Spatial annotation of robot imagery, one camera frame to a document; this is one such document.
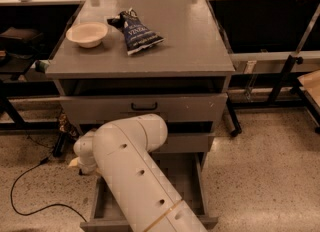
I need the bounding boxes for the black chair at left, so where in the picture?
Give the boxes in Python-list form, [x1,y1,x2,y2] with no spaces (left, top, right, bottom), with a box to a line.
[0,27,44,76]

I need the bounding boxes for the dark blue chip bag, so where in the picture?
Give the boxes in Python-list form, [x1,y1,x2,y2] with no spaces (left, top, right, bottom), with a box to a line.
[107,8,164,55]

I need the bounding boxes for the grey top drawer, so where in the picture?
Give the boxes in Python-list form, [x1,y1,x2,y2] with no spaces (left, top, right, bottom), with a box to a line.
[60,94,227,124]

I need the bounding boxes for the grey drawer cabinet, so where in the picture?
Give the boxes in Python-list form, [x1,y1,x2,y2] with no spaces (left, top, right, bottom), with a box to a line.
[46,0,234,137]

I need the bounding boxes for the black metal stand leg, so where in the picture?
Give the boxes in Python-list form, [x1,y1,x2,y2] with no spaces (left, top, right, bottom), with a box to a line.
[267,55,303,104]

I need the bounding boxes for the grey middle drawer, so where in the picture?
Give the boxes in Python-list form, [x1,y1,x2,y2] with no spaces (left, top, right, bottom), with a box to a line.
[78,132,216,155]

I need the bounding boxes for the grey open bottom drawer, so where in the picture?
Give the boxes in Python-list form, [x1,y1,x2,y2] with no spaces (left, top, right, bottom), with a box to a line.
[80,153,218,232]

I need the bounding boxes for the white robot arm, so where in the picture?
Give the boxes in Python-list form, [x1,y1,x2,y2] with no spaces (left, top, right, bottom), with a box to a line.
[70,114,207,232]

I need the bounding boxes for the white bowl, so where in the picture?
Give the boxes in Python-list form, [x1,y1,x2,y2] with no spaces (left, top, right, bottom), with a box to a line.
[66,22,108,48]

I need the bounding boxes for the black floor cable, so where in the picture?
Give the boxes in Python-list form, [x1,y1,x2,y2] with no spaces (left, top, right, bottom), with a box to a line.
[9,135,88,224]

